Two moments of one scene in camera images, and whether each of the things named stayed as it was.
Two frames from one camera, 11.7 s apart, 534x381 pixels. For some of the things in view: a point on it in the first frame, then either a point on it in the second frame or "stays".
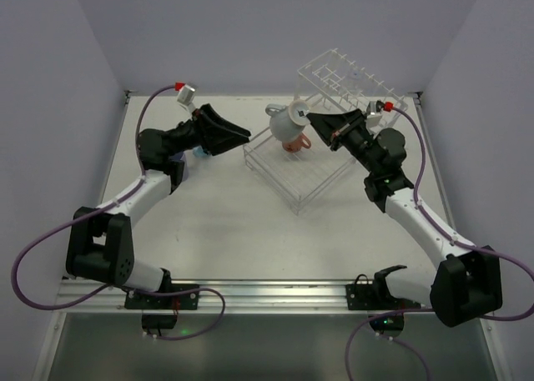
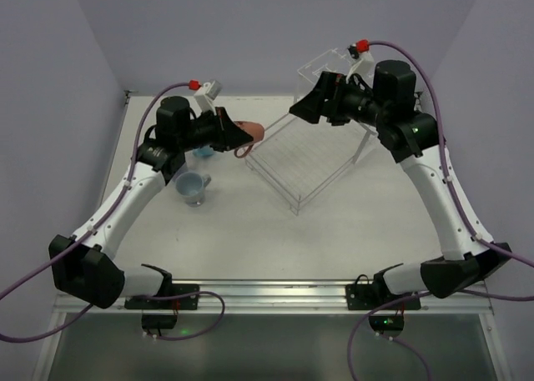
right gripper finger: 331,135 to 320,101
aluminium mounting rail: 228,297 stays
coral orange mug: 295,146 to 254,129
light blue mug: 198,152 stays
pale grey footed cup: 285,122 to 191,186
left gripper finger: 221,129 stays
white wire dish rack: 329,82 stays
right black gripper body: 346,127 to 330,97
